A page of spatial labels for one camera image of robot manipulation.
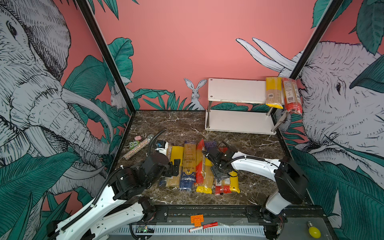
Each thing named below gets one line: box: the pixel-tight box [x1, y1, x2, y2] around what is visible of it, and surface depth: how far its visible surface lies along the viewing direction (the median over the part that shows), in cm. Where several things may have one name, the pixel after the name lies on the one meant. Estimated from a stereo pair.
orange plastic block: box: [190, 214, 205, 227], surface depth 73 cm
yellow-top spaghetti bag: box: [265, 77, 284, 109], surface depth 81 cm
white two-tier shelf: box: [205, 78, 290, 134], surface depth 103 cm
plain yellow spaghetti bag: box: [196, 157, 214, 194], surface depth 83 cm
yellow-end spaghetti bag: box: [228, 170, 241, 194], surface depth 83 cm
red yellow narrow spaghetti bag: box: [194, 139, 205, 185], surface depth 86 cm
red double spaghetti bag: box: [282, 77, 303, 115], surface depth 79 cm
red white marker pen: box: [188, 222, 219, 233], surface depth 71 cm
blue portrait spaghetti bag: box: [205, 141, 217, 152], surface depth 97 cm
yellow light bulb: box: [307, 221, 321, 239], surface depth 70 cm
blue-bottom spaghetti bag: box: [180, 141, 197, 192], surface depth 86 cm
